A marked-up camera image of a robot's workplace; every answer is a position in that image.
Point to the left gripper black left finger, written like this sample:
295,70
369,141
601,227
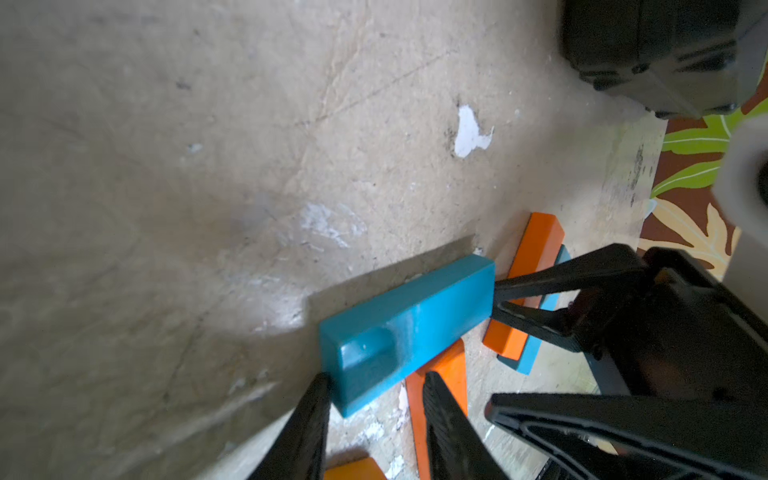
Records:
299,450

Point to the short orange block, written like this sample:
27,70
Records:
537,251

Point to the large black tool case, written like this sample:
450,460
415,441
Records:
679,59

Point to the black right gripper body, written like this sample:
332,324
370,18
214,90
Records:
659,325

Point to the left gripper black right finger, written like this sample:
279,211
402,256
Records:
457,452

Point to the light orange block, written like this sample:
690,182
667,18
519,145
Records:
363,469

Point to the red-orange block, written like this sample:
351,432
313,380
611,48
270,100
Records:
438,387

